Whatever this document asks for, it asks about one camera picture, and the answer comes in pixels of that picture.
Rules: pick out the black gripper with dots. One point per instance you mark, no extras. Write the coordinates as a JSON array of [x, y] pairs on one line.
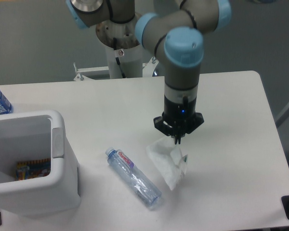
[[178, 119]]

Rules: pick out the white plastic wrapper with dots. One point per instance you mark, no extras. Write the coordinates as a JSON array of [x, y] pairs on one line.
[[169, 160]]

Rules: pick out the clear plastic bottle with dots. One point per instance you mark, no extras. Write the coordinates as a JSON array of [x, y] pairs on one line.
[[138, 182]]

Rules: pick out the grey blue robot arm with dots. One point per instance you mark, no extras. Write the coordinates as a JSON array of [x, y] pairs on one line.
[[175, 40]]

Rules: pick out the white plastic trash can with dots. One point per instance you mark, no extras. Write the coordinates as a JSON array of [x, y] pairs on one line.
[[34, 136]]

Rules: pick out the colourful snack wrapper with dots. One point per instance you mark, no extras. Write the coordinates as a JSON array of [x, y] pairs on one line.
[[32, 169]]

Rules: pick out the white metal frame bracket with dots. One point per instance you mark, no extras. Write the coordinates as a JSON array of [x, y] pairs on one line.
[[99, 73]]

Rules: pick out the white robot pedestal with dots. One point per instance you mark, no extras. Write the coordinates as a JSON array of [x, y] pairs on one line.
[[123, 51]]

